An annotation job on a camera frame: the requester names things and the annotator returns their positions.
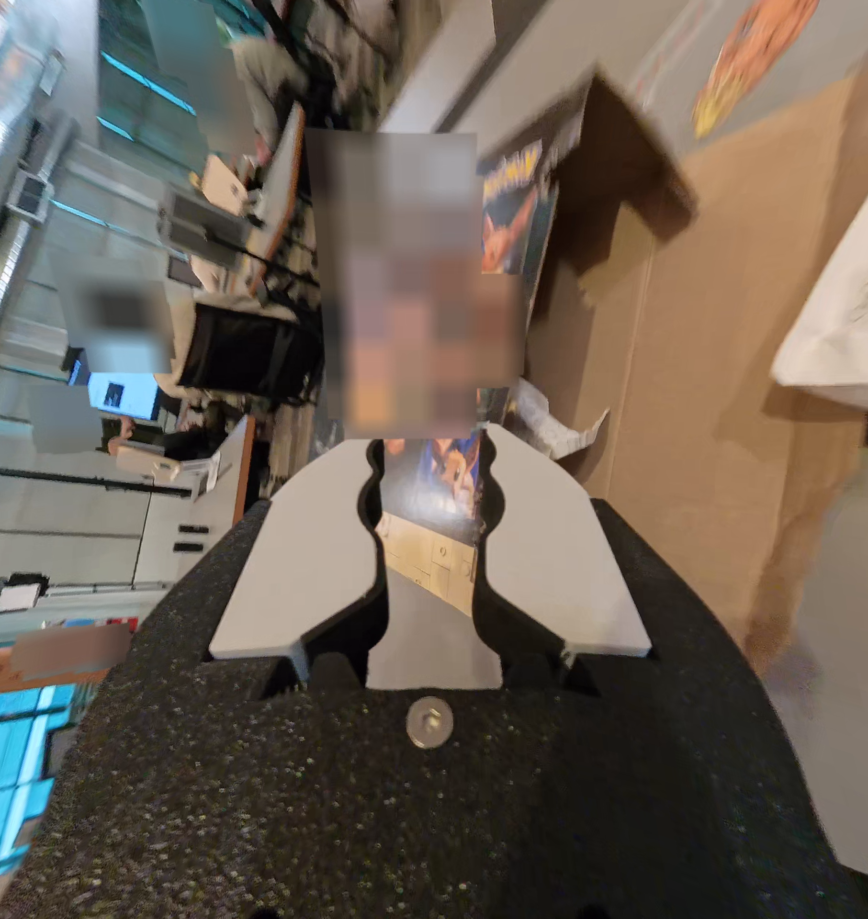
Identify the wooden-edged office table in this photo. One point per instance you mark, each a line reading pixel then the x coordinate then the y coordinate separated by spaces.
pixel 283 187

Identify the glass window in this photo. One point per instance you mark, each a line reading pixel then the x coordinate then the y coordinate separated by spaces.
pixel 10 775

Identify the brown cardboard box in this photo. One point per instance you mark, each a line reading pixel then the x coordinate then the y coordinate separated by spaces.
pixel 714 323

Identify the lit wall screen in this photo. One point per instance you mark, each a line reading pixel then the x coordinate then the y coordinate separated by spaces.
pixel 128 395

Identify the white circle-print paper bag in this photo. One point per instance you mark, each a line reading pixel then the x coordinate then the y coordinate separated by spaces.
pixel 836 337

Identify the white door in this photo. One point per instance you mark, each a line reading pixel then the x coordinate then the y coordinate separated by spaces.
pixel 60 531

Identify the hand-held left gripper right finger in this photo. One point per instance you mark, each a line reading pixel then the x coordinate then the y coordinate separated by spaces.
pixel 563 567

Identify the grey desk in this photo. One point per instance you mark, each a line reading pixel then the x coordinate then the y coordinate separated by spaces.
pixel 620 36

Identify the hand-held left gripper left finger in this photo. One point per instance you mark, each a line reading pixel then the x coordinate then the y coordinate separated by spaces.
pixel 304 567

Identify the metal ventilation duct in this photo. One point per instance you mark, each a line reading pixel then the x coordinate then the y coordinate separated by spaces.
pixel 3 143

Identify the black office chair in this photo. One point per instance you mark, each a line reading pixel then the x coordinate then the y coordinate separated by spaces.
pixel 247 352

